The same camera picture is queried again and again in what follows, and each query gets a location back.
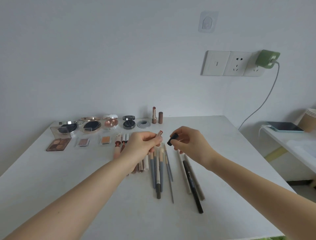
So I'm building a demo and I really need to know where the person's right hand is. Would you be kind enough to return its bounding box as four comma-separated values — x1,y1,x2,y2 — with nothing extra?
172,126,220,171

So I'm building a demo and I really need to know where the person's left hand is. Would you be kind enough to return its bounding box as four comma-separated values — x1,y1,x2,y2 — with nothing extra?
121,131,164,173

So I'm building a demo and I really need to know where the black lipstick cap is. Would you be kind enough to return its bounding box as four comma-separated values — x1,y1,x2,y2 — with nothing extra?
167,133,179,146

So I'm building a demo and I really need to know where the person's right forearm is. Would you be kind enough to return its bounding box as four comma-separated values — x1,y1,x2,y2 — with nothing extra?
205,153,316,240

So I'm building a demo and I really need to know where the person's left forearm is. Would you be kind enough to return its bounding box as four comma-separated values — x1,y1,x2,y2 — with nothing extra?
0,155,136,240

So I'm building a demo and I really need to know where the beige concealer pen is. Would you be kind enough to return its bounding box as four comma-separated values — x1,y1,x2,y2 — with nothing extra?
132,156,149,174

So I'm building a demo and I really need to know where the thin grey eyeliner pen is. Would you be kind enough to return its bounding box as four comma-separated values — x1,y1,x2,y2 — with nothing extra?
163,143,174,182

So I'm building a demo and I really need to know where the blue-grey eyebrow pencil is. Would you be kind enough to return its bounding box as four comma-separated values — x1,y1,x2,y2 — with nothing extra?
150,152,157,190

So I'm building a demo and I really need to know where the long white cosmetic pencil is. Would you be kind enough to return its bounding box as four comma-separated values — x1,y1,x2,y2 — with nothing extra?
176,150,192,195

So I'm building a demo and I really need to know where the olive-tipped eyebrow pencil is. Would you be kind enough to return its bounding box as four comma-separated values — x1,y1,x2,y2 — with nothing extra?
156,148,162,200

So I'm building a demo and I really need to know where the thin grey makeup brush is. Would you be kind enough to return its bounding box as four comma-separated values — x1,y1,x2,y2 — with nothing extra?
165,156,175,204

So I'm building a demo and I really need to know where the grey-beige eyebrow pen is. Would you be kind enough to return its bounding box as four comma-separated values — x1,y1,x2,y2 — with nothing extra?
184,154,206,201

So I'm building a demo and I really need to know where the black eyeliner pen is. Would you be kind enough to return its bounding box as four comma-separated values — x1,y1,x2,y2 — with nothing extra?
182,160,204,214

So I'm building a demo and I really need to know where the white cushion compact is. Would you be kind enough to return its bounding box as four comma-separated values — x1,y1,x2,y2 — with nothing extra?
102,113,119,130

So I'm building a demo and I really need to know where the gold black open compact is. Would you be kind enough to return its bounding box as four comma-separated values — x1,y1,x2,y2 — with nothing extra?
79,117,102,134

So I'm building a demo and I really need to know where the mauve single eyeshadow pan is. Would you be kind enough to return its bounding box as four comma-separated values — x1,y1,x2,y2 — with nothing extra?
75,137,91,148

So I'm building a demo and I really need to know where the silver black open compact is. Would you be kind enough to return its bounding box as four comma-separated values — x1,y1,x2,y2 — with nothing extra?
58,120,79,134

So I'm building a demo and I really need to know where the four-colour brown eyeshadow palette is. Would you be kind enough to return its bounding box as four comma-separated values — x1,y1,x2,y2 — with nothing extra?
46,126,72,152

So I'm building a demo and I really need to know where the light blue smartphone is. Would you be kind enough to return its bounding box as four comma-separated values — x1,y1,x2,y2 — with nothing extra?
266,121,305,133

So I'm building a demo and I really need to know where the white side table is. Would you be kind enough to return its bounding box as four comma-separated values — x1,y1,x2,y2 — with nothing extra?
261,123,316,175

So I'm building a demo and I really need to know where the green charger plug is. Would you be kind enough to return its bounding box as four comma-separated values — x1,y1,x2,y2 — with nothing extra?
255,50,281,69

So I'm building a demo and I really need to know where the stack of brown paper cups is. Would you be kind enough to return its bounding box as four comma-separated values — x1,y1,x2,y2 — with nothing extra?
298,108,316,133

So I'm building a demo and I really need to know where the white phone cable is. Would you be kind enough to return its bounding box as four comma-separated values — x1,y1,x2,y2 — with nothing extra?
258,125,272,138

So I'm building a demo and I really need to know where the white wall switch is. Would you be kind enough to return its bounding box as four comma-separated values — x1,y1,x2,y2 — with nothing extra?
200,50,231,76

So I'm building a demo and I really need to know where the white wall socket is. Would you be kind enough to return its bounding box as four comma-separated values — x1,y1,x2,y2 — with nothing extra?
223,51,252,77
243,52,266,77

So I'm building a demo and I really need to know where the grey charger cable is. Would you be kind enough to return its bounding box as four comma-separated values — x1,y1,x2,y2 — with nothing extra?
238,62,281,131

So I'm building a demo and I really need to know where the clear adhesive wall hook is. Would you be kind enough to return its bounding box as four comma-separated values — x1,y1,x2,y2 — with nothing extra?
198,11,219,33

